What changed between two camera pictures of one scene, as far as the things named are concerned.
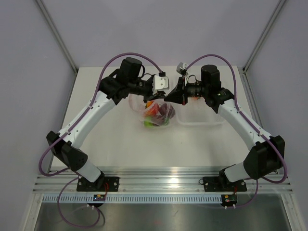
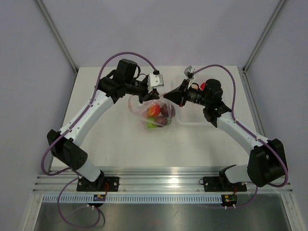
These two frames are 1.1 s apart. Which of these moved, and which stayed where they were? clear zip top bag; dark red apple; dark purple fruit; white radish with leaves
Moved: dark red apple
Stayed: white radish with leaves; dark purple fruit; clear zip top bag
